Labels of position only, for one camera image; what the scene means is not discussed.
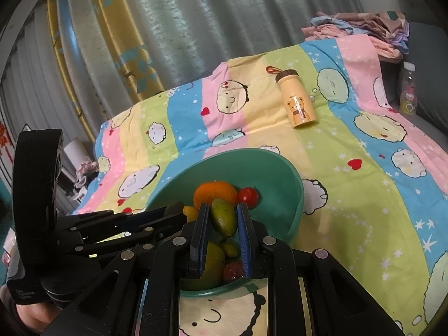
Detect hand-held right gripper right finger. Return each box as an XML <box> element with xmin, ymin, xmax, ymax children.
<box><xmin>237</xmin><ymin>202</ymin><xmax>405</xmax><ymax>336</ymax></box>

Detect white board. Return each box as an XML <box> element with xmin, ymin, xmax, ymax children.
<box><xmin>63</xmin><ymin>138</ymin><xmax>88</xmax><ymax>183</ymax></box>

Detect yellow-green mango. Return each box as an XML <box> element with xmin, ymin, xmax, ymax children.
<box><xmin>178</xmin><ymin>241</ymin><xmax>226</xmax><ymax>290</ymax></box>

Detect gold patterned curtain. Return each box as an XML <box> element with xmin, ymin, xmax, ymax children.
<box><xmin>45</xmin><ymin>0</ymin><xmax>165</xmax><ymax>130</ymax></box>

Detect grey sofa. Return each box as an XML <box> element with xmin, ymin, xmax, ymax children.
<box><xmin>380</xmin><ymin>0</ymin><xmax>448</xmax><ymax>197</ymax></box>

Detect red tomato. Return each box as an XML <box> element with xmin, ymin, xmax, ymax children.
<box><xmin>237</xmin><ymin>187</ymin><xmax>260</xmax><ymax>205</ymax></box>

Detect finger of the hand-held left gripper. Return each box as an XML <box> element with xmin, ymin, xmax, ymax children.
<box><xmin>75</xmin><ymin>222</ymin><xmax>186</xmax><ymax>256</ymax></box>
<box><xmin>58</xmin><ymin>207</ymin><xmax>186</xmax><ymax>233</ymax></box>

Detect clear plastic bottle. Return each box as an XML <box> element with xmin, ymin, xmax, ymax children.
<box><xmin>399</xmin><ymin>61</ymin><xmax>418</xmax><ymax>116</ymax></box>

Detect yellow bear-print bottle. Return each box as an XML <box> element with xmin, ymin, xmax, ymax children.
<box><xmin>265</xmin><ymin>66</ymin><xmax>314</xmax><ymax>129</ymax></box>

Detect pile of folded clothes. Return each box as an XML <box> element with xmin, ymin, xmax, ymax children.
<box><xmin>302</xmin><ymin>10</ymin><xmax>411</xmax><ymax>60</ymax></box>

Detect green plastic bowl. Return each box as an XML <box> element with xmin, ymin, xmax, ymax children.
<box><xmin>145</xmin><ymin>148</ymin><xmax>304</xmax><ymax>292</ymax></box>

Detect orange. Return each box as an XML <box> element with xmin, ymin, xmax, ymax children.
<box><xmin>193</xmin><ymin>181</ymin><xmax>239</xmax><ymax>211</ymax></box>

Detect grey curtain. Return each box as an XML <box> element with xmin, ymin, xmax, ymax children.
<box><xmin>0</xmin><ymin>0</ymin><xmax>365</xmax><ymax>197</ymax></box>

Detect red fruit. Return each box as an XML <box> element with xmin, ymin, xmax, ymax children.
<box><xmin>223</xmin><ymin>261</ymin><xmax>246</xmax><ymax>282</ymax></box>

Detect striped cartoon printed blanket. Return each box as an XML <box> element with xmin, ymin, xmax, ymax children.
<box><xmin>72</xmin><ymin>37</ymin><xmax>448</xmax><ymax>336</ymax></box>

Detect person's left hand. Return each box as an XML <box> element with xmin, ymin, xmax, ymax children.
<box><xmin>14</xmin><ymin>301</ymin><xmax>62</xmax><ymax>335</ymax></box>

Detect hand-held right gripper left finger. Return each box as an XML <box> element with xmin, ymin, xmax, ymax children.
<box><xmin>42</xmin><ymin>203</ymin><xmax>211</xmax><ymax>336</ymax></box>

